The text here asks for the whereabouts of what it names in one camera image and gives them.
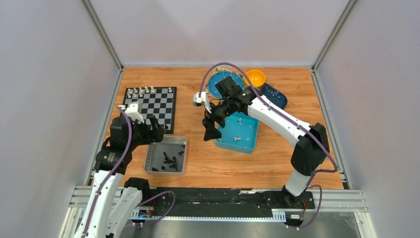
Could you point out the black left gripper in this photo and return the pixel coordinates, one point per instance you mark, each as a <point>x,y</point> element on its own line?
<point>154,135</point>

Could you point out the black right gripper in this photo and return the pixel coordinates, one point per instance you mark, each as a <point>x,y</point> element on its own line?
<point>211,133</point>

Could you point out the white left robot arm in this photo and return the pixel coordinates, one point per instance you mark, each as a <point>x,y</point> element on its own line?
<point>103,218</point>

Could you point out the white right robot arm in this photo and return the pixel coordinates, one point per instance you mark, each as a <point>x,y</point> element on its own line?
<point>310,142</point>

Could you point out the blue plastic bin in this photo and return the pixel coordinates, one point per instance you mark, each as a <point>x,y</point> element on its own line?
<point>248,131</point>

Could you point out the silver metal tray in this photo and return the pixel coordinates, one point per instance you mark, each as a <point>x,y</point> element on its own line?
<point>172,145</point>

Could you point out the black and white chessboard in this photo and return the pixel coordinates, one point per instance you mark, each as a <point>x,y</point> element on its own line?
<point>161,104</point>

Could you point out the floral rectangular tray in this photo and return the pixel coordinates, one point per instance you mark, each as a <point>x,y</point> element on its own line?
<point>218,75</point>

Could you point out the yellow bowl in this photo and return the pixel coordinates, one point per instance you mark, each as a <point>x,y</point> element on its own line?
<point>257,77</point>

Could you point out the dark blue leaf plate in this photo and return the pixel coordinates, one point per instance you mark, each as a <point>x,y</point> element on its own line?
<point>274,95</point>

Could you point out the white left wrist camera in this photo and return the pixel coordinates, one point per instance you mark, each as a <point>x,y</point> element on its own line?
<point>133,111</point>

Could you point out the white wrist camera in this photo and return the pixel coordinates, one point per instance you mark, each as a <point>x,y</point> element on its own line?
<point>133,111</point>
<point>200,99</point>

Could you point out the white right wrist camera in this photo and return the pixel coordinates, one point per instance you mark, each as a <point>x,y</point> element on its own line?
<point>200,99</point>

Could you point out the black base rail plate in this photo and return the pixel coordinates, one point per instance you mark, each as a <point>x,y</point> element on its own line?
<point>221,202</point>

